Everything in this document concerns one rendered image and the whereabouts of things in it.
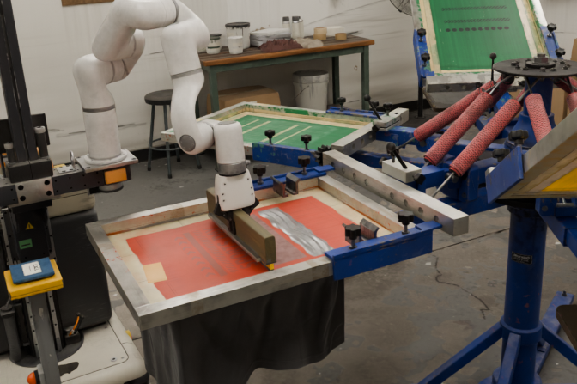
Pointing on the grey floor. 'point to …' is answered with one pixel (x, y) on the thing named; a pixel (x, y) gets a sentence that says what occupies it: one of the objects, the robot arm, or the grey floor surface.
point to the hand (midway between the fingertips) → (238, 224)
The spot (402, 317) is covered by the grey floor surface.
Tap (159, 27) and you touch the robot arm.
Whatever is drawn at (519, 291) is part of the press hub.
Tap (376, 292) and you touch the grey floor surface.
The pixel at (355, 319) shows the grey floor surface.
